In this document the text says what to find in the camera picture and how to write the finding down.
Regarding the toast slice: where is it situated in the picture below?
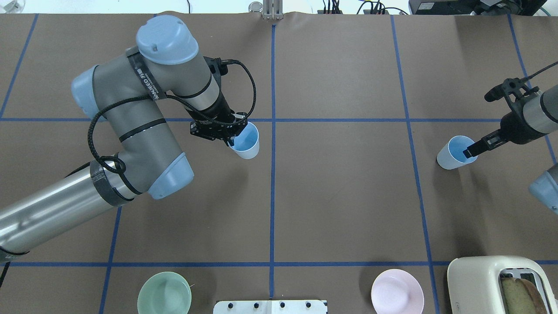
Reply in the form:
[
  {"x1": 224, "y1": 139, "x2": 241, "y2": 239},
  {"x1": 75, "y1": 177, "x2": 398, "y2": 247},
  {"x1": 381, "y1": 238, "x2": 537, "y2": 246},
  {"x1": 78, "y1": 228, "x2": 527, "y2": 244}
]
[{"x1": 500, "y1": 278, "x2": 548, "y2": 314}]

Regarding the aluminium frame post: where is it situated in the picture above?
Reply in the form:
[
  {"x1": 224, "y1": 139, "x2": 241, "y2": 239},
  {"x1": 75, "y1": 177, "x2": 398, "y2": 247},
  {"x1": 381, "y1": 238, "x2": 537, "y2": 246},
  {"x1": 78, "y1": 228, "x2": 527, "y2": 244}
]
[{"x1": 262, "y1": 0, "x2": 284, "y2": 20}]

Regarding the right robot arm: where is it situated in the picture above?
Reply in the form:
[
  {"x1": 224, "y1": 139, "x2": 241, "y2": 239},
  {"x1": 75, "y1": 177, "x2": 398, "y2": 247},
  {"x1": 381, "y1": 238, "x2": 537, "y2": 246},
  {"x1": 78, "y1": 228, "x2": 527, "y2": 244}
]
[{"x1": 463, "y1": 85, "x2": 558, "y2": 213}]

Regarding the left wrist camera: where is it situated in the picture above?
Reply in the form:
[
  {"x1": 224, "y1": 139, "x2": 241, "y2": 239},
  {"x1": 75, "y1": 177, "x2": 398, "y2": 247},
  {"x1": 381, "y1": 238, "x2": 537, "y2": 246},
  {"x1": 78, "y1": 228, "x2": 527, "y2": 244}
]
[{"x1": 204, "y1": 56, "x2": 228, "y2": 80}]

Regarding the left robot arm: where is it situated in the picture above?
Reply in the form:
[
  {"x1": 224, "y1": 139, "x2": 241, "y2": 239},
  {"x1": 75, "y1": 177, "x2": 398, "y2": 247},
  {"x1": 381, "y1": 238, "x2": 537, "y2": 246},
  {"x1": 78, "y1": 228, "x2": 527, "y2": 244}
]
[{"x1": 1, "y1": 15, "x2": 255, "y2": 263}]

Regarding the green bowl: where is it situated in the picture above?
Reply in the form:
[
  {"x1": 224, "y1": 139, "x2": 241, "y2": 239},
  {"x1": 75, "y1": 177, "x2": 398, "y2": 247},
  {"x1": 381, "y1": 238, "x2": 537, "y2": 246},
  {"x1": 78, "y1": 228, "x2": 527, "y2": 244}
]
[{"x1": 137, "y1": 272, "x2": 193, "y2": 314}]

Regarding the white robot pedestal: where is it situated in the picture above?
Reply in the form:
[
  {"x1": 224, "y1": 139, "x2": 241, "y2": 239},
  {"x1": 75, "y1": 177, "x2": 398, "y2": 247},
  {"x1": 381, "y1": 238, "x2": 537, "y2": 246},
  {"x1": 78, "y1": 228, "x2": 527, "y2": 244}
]
[{"x1": 213, "y1": 300, "x2": 329, "y2": 314}]

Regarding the blue cup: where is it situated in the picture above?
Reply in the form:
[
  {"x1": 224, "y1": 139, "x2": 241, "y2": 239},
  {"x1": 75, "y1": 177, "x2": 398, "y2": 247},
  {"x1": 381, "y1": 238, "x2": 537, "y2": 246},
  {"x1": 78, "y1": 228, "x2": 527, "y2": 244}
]
[
  {"x1": 436, "y1": 135, "x2": 478, "y2": 170},
  {"x1": 231, "y1": 122, "x2": 260, "y2": 160}
]

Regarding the pink bowl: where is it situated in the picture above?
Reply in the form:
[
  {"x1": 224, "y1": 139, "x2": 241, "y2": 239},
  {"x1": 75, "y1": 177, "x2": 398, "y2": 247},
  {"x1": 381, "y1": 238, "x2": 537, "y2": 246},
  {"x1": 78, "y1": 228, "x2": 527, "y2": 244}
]
[{"x1": 370, "y1": 269, "x2": 425, "y2": 314}]

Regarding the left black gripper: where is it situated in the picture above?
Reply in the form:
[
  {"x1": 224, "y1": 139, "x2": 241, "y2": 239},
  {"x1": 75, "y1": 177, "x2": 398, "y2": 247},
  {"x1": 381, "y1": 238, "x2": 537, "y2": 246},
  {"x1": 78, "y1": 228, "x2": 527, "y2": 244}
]
[{"x1": 189, "y1": 94, "x2": 249, "y2": 147}]

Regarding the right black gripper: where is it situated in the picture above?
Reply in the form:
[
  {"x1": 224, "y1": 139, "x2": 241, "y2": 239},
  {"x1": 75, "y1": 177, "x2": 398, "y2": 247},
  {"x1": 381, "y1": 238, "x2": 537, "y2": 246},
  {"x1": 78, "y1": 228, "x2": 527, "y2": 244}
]
[{"x1": 463, "y1": 97, "x2": 538, "y2": 158}]

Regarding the cream toaster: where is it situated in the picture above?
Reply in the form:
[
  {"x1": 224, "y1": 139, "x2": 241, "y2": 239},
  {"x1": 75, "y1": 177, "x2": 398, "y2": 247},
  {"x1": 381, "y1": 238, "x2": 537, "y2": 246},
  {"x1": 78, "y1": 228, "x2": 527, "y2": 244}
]
[{"x1": 447, "y1": 255, "x2": 557, "y2": 314}]

